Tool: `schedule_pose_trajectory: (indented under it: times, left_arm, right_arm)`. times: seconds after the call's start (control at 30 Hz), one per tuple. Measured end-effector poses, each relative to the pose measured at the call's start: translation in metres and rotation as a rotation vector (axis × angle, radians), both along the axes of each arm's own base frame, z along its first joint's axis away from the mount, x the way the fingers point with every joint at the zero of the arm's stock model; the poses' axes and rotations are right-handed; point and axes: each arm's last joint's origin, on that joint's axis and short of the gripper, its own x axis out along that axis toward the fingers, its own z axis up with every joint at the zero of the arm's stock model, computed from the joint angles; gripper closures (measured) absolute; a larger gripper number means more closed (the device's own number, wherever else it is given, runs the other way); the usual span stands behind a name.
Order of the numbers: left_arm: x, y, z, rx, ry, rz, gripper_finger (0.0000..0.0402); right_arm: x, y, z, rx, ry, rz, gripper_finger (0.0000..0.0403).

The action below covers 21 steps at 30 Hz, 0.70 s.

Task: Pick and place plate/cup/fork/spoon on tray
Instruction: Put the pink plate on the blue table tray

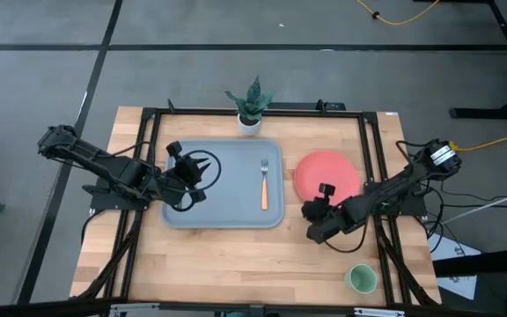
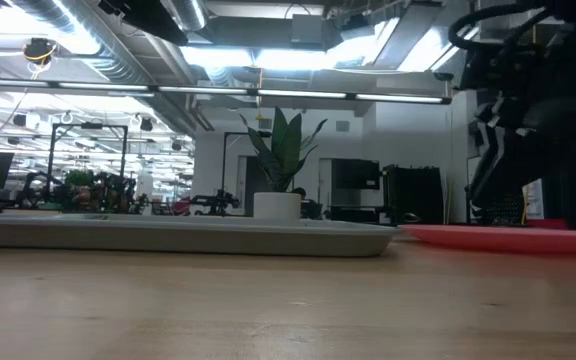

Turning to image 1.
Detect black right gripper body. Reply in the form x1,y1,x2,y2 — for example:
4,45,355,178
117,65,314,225
301,195,347,244

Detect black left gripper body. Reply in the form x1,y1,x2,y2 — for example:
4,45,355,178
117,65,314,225
166,151,209,204

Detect pink round plate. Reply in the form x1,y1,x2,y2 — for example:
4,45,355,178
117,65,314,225
293,150,361,206

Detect orange handled fork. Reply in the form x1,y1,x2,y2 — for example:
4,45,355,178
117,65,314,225
260,158,270,211

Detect pale green cup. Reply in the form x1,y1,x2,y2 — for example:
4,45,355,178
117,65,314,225
344,262,378,295

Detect grey plastic tray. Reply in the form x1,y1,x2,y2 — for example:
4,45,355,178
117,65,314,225
161,138,286,230

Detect white plant pot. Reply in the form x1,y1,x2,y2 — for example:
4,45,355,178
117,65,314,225
237,113,263,136

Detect green snake plant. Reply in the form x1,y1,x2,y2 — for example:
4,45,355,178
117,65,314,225
224,75,276,122

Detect white paper sheet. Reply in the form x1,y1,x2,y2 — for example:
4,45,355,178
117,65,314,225
427,232,481,300

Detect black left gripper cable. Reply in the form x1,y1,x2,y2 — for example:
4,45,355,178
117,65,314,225
172,149,223,213

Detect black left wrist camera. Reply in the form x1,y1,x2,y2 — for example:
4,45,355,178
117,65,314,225
165,140,184,159

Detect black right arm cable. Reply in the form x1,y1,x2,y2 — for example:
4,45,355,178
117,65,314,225
323,215,370,254

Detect black aluminium table frame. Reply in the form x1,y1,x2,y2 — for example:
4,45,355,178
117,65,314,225
77,99,442,317

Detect white floor cable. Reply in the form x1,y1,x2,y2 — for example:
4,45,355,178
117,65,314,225
440,182,507,225

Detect yellow cable with plug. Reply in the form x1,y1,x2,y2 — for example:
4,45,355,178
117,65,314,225
449,127,507,153

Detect yellow floor cable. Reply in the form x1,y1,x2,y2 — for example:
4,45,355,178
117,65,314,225
354,0,442,26

